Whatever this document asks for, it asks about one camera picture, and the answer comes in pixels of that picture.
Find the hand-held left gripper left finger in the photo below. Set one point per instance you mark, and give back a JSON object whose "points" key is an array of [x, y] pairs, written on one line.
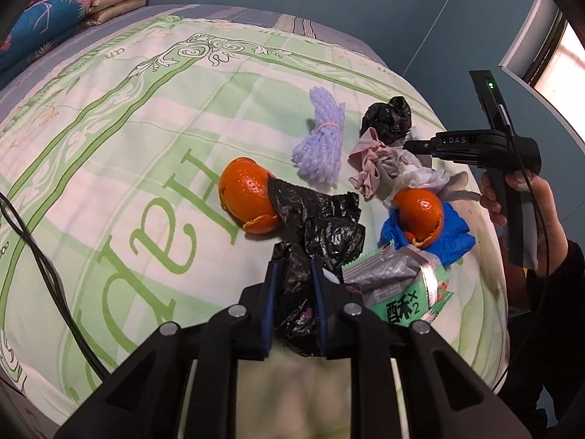
{"points": [[273, 292]]}

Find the striped bed sheet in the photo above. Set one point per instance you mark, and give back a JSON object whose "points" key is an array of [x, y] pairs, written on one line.
{"points": [[228, 11]]}

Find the blue floral quilt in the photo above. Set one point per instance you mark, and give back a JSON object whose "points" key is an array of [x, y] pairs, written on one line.
{"points": [[41, 23]]}

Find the white crumpled tissue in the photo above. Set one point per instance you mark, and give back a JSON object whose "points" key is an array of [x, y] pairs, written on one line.
{"points": [[422, 176]]}

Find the large black plastic bag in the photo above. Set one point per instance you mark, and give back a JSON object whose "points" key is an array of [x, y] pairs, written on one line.
{"points": [[320, 219]]}

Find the orange on blue cloth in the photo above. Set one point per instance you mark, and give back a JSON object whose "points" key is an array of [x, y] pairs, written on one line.
{"points": [[418, 212]]}

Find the orange mandarin peel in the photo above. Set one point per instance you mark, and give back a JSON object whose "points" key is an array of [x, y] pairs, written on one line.
{"points": [[244, 187]]}

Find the pink cloth face mask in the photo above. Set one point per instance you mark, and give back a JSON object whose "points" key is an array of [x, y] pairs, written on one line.
{"points": [[370, 169]]}

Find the person's right forearm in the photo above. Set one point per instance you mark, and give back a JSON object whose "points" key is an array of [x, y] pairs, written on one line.
{"points": [[562, 329]]}

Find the green printed blanket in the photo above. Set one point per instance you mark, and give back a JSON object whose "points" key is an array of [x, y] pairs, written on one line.
{"points": [[137, 146]]}

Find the window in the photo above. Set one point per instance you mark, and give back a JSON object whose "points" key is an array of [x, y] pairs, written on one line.
{"points": [[566, 68]]}

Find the purple foam fruit net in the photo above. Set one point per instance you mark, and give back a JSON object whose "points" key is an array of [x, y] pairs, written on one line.
{"points": [[320, 146]]}

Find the blue crumpled glove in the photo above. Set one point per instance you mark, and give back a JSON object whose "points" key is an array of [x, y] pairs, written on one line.
{"points": [[457, 238]]}

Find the green snack wrapper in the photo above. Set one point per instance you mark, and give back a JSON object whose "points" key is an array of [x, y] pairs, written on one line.
{"points": [[397, 306]]}

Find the small black bag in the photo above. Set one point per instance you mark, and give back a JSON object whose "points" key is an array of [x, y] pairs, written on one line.
{"points": [[386, 116]]}

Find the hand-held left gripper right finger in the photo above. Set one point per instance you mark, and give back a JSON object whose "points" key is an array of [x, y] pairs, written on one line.
{"points": [[320, 302]]}

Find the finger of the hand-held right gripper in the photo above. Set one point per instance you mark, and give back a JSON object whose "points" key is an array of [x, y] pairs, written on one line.
{"points": [[418, 146]]}

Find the person's right hand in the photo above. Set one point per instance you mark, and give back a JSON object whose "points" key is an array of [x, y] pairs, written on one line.
{"points": [[546, 219]]}

